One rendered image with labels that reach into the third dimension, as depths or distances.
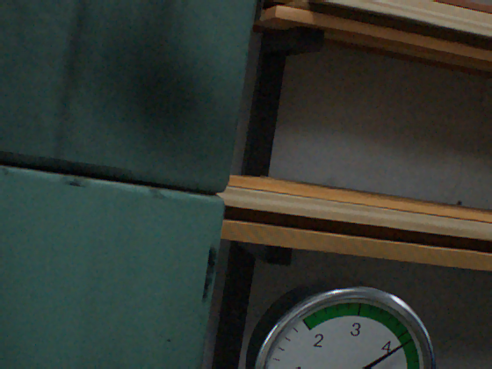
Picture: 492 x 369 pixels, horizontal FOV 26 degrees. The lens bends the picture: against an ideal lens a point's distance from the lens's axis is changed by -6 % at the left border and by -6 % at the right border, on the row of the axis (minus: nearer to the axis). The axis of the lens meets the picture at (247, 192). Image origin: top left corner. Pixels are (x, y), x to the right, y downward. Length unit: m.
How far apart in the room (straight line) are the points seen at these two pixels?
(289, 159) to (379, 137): 0.26
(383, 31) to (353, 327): 2.14
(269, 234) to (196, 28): 2.03
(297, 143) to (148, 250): 2.54
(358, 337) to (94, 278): 0.11
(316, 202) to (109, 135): 2.06
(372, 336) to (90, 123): 0.13
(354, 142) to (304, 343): 2.63
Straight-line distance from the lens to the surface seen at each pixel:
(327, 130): 2.95
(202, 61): 0.40
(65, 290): 0.41
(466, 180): 3.10
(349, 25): 2.45
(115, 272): 0.41
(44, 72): 0.40
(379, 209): 2.50
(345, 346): 0.36
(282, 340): 0.35
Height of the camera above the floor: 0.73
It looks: 3 degrees down
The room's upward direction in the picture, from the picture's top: 9 degrees clockwise
